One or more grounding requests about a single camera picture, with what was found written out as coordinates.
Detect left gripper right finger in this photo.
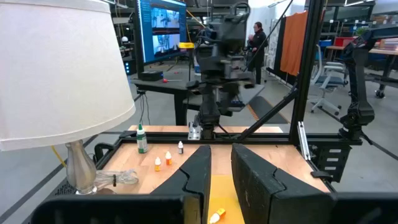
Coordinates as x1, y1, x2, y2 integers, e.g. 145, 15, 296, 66
231, 142, 336, 224

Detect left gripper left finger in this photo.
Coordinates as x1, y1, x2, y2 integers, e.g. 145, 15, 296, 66
150, 144, 212, 224

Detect small amber food coloring bottle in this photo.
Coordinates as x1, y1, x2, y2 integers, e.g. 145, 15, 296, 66
208, 207, 227, 224

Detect large green food coloring bottle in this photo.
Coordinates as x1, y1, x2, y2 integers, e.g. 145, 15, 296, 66
136, 123, 149, 154

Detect person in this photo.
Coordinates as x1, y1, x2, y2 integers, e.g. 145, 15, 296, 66
247, 21, 269, 85

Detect orange hanging cloth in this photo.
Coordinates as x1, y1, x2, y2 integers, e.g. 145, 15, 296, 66
279, 10, 309, 77

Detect silver metal strip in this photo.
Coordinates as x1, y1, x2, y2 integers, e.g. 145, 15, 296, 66
297, 120, 312, 161

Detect dark computer desk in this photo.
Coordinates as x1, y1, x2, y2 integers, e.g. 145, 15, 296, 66
130, 67, 200, 126

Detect computer monitor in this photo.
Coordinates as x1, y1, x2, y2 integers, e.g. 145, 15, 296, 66
133, 0, 189, 74

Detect black floor mat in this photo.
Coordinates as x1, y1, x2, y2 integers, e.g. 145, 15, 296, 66
247, 95, 290, 125

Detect black mini computer box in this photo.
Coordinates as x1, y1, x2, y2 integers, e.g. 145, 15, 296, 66
138, 70, 164, 82

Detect black computer tower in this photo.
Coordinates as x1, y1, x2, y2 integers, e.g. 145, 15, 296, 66
123, 58, 137, 76

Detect grey office chair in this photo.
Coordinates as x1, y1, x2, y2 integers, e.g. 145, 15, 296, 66
310, 43, 349, 116

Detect red storage bin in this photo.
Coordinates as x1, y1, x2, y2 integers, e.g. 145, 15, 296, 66
333, 36, 355, 47

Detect silver glass lamp base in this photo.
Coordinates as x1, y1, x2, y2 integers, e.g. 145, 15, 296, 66
65, 139, 98, 196

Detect black perforated panel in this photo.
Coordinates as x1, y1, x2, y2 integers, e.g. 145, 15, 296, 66
46, 179, 78, 200

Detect wooden work table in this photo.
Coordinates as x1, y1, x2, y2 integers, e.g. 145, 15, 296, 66
325, 45, 398, 100

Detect white lampshade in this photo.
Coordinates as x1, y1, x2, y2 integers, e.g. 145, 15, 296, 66
0, 0, 137, 152

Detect silver metal bracket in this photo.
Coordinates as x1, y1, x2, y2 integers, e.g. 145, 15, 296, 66
187, 120, 202, 141

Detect bundled clear lamp cord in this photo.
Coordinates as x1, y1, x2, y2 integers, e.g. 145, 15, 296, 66
93, 169, 140, 190

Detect black aluminium table frame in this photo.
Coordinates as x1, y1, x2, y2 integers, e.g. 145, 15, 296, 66
93, 0, 364, 194

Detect black desk cables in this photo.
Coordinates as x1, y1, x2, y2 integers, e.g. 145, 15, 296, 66
136, 89, 152, 126

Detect yellow cable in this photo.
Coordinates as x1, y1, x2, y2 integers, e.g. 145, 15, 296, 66
50, 145, 68, 168

